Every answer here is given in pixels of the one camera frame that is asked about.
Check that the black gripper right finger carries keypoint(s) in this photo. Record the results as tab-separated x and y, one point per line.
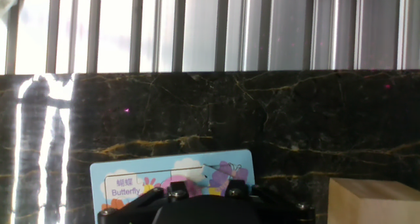
237	188

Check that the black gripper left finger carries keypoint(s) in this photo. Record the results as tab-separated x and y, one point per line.
178	190

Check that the white crumpled plastic bag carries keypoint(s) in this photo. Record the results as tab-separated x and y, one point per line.
11	2

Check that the purple butterfly puzzle piece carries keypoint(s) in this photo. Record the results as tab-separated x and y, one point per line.
218	179

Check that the butterfly girl puzzle board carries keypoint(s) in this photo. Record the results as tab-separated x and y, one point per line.
131	174

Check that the large wooden cube block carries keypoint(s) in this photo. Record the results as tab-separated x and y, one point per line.
374	201

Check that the black marble mat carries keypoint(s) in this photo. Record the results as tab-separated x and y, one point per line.
229	112

